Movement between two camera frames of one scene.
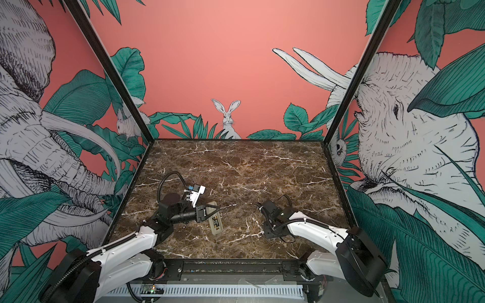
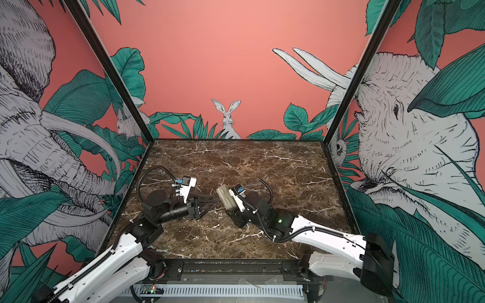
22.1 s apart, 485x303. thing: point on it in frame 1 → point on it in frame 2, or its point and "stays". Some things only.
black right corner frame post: x=386 y=17 stays
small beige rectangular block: x=216 y=221 → x=226 y=197
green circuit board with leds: x=152 y=288 stays
